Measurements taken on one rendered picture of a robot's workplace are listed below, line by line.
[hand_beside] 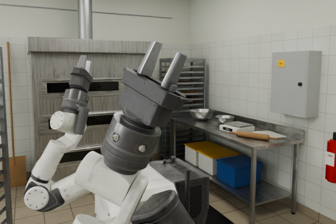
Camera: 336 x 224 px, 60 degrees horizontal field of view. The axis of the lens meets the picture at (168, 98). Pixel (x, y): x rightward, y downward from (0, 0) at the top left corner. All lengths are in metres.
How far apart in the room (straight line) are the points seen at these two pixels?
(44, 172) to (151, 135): 0.69
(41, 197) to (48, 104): 2.77
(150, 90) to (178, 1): 5.11
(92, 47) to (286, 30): 2.31
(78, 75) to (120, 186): 0.66
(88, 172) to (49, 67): 3.30
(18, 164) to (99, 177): 4.23
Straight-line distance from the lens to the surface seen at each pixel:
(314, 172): 3.68
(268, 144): 3.23
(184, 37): 5.51
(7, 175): 2.39
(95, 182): 0.53
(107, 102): 3.93
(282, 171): 3.99
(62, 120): 1.05
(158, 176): 0.88
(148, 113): 0.46
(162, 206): 0.67
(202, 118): 4.30
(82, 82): 1.10
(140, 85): 0.47
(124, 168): 0.49
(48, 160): 1.11
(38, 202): 1.11
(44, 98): 3.78
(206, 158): 4.11
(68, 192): 1.11
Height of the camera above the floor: 1.69
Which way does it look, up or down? 6 degrees down
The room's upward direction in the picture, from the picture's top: straight up
